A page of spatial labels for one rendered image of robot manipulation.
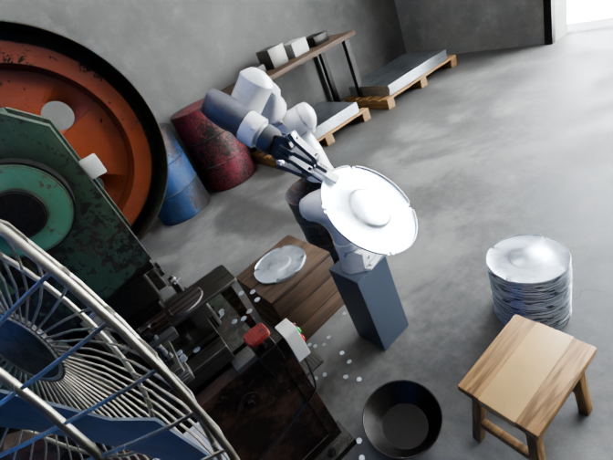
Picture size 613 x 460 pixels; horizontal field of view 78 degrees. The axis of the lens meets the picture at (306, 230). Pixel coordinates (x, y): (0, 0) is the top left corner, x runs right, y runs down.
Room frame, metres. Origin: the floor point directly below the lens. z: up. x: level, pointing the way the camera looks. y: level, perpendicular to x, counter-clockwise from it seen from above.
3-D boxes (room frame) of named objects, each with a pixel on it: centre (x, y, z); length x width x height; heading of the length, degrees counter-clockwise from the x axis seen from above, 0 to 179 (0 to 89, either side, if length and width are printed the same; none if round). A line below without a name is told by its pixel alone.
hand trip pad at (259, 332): (0.80, 0.25, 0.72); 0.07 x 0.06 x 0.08; 112
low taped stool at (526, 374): (0.65, -0.42, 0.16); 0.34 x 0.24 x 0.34; 115
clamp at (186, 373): (0.87, 0.52, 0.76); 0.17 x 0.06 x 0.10; 22
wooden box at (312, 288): (1.67, 0.20, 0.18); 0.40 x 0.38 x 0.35; 117
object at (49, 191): (1.02, 0.59, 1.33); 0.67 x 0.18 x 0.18; 22
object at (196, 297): (1.09, 0.42, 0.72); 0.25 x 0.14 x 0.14; 112
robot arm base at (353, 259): (1.31, -0.17, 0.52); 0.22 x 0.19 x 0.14; 117
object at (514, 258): (1.05, -0.75, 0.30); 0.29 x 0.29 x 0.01
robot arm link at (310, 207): (1.29, -0.10, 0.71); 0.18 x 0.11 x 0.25; 88
